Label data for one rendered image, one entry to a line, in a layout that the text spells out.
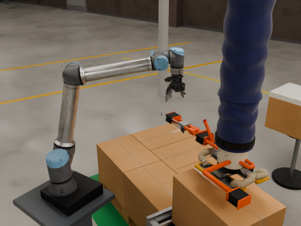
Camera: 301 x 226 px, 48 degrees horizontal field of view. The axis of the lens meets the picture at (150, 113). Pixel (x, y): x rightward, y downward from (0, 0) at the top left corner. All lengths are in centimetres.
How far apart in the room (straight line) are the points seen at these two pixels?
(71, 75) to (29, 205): 95
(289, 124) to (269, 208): 166
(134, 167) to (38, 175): 142
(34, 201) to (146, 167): 106
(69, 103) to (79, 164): 198
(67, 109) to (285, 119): 224
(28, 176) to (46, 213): 178
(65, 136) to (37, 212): 53
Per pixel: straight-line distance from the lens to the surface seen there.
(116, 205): 355
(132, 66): 210
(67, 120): 238
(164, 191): 285
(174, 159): 324
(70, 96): 231
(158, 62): 209
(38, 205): 251
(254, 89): 182
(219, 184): 182
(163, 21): 568
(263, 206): 219
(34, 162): 443
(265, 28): 174
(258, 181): 209
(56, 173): 235
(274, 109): 373
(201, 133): 225
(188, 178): 231
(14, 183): 414
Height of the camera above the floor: 230
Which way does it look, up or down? 25 degrees down
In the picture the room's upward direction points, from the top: straight up
